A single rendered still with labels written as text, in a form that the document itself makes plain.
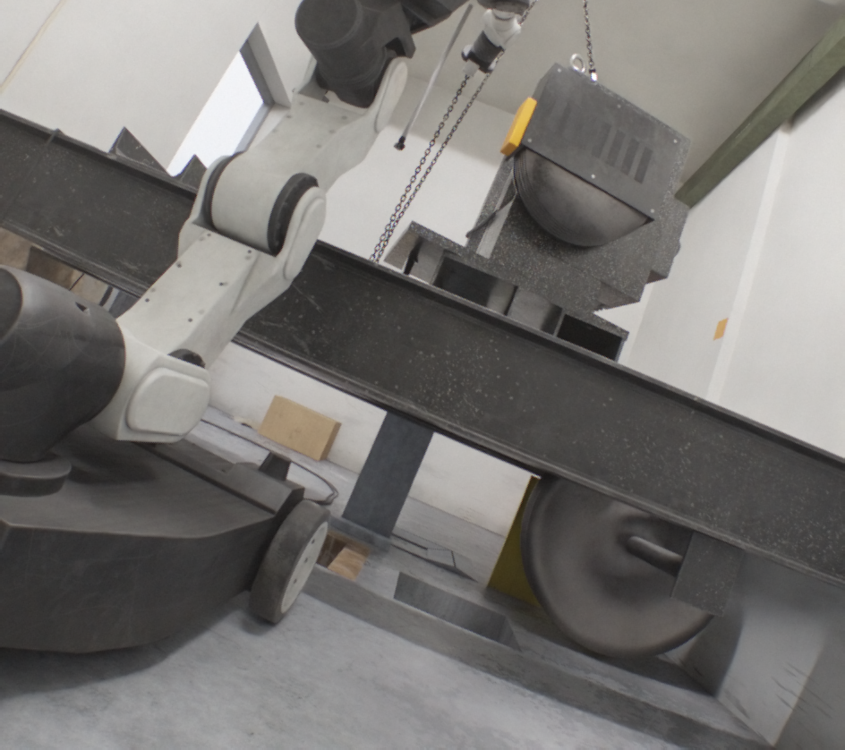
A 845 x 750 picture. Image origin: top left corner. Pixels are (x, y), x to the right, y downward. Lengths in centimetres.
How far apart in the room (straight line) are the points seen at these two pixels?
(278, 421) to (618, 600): 247
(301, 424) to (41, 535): 313
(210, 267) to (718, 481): 107
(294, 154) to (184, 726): 80
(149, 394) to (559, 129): 131
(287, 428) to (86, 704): 307
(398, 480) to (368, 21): 159
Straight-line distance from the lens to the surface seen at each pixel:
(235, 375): 418
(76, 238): 152
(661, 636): 184
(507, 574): 213
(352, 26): 100
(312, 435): 365
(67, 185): 159
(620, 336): 172
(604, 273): 179
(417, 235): 161
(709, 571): 136
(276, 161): 98
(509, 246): 167
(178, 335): 85
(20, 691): 70
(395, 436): 217
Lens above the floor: 37
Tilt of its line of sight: 13 degrees up
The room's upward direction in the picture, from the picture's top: 24 degrees clockwise
